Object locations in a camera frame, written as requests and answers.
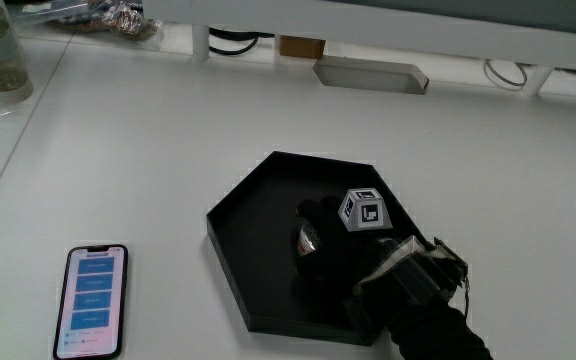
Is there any black hexagonal plate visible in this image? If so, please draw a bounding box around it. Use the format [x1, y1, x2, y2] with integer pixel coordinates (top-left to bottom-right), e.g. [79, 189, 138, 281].
[206, 150, 432, 347]

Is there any grey cable loop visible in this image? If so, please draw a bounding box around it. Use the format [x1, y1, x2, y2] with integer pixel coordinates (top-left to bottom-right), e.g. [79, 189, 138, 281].
[482, 58, 529, 88]

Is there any grey rectangular box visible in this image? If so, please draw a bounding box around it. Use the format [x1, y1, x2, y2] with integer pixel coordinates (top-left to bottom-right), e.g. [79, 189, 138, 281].
[312, 54, 431, 96]

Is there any white shelf leg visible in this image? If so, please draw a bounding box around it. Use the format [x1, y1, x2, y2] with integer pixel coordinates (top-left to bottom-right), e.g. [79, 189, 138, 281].
[191, 23, 211, 63]
[521, 64, 555, 98]

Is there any person's right hand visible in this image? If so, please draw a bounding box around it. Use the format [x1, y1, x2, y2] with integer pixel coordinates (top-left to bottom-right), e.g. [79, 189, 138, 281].
[295, 187, 470, 346]

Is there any black cable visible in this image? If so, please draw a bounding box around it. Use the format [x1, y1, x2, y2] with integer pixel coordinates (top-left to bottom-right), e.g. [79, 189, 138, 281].
[208, 27, 276, 57]

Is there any clear plastic bag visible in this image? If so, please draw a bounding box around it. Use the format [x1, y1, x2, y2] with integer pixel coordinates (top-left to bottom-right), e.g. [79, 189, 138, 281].
[47, 0, 164, 42]

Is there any person's right forearm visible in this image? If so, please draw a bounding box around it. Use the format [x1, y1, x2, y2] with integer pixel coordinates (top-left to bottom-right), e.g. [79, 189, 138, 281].
[385, 298, 494, 360]

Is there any white desk shelf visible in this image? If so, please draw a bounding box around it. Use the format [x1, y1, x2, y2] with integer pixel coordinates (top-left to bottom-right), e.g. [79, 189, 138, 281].
[141, 0, 576, 74]

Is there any black smartphone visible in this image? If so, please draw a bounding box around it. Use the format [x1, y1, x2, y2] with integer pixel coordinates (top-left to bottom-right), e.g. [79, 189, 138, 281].
[52, 243, 130, 360]

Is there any brown cardboard box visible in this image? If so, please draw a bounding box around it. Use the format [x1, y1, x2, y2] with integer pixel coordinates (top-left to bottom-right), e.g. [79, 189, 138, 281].
[278, 34, 327, 61]

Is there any silver paper clip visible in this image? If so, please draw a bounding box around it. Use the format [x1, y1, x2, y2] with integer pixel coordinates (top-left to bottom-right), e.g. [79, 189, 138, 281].
[297, 221, 322, 258]

